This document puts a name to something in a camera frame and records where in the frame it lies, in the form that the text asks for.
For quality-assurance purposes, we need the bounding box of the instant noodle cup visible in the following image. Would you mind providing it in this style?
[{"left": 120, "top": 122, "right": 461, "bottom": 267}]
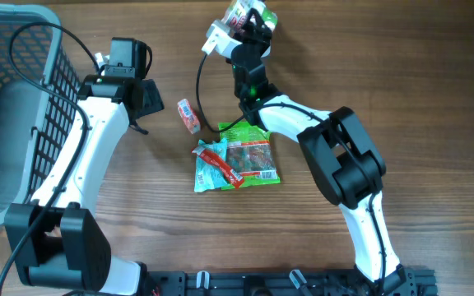
[{"left": 221, "top": 0, "right": 278, "bottom": 32}]

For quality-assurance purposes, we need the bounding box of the small red white box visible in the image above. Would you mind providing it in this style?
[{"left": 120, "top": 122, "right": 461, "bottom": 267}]
[{"left": 177, "top": 99, "right": 201, "bottom": 134}]

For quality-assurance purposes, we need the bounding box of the green gummy candy bag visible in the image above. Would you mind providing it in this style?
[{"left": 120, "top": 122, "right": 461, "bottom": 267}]
[{"left": 220, "top": 121, "right": 281, "bottom": 187}]

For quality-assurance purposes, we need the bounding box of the light teal snack packet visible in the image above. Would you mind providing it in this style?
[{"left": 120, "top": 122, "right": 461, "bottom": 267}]
[{"left": 194, "top": 139, "right": 228, "bottom": 192}]

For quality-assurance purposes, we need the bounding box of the red snack bar wrapper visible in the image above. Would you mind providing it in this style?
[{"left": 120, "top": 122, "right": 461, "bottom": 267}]
[{"left": 192, "top": 146, "right": 244, "bottom": 188}]

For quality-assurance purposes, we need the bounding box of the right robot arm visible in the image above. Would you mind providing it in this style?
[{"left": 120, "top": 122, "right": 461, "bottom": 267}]
[{"left": 227, "top": 8, "right": 407, "bottom": 295}]

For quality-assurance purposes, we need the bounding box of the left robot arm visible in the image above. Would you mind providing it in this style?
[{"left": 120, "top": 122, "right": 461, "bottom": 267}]
[{"left": 0, "top": 75, "right": 164, "bottom": 295}]

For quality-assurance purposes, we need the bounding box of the grey plastic shopping basket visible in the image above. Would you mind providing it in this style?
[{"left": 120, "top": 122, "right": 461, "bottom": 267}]
[{"left": 0, "top": 4, "right": 80, "bottom": 226}]

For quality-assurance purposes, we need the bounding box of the black mounting rail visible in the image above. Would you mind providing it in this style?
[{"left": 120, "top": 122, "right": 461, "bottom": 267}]
[{"left": 142, "top": 266, "right": 439, "bottom": 296}]

